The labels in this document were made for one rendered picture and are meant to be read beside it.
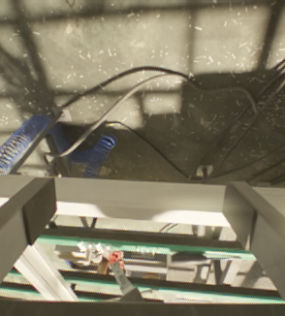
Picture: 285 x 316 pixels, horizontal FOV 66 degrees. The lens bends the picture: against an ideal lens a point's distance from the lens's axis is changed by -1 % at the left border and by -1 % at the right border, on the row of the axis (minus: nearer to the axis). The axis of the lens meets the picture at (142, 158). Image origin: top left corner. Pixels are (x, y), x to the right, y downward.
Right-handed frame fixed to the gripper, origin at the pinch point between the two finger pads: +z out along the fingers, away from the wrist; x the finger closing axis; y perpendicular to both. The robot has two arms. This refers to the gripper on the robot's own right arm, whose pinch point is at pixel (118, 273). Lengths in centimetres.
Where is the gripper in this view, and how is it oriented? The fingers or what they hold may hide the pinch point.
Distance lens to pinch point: 71.7
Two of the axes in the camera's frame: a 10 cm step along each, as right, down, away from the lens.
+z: -5.1, -4.9, 7.0
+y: 8.5, -4.1, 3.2
